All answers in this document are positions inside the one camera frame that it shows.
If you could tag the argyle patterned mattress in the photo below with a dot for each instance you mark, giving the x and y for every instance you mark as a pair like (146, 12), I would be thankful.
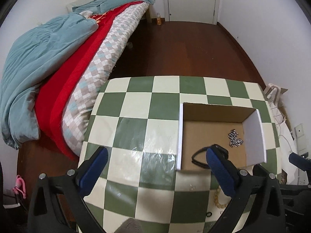
(78, 109)

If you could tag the green white checkered tablecloth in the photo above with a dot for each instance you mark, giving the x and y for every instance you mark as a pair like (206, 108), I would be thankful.
(136, 119)

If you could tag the orange bottle on floor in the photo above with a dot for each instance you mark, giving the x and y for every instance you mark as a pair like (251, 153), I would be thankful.
(158, 19)

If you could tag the pink object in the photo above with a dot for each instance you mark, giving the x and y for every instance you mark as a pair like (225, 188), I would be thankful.
(19, 187)

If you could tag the white door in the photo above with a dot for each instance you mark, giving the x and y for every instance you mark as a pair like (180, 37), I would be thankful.
(199, 11)

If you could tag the white wall socket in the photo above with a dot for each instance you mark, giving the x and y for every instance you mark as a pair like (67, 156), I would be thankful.
(301, 142)

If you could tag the teal blue duvet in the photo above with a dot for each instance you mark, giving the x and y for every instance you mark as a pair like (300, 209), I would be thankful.
(34, 56)

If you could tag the silver chain jewelry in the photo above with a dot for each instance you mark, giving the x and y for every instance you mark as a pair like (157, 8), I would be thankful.
(234, 141)

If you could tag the white cardboard box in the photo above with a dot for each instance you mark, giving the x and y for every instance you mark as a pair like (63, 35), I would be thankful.
(202, 125)

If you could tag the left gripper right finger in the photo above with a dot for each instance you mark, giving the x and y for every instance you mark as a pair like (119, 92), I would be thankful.
(267, 213)

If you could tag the white patterned fabric bag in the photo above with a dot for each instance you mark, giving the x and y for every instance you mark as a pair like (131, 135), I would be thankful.
(286, 141)

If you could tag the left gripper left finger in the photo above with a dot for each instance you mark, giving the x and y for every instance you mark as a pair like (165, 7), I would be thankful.
(45, 212)

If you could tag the red bed sheet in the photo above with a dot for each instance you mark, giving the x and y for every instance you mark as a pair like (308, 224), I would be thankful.
(57, 89)

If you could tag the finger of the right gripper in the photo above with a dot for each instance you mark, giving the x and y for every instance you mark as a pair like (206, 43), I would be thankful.
(300, 162)

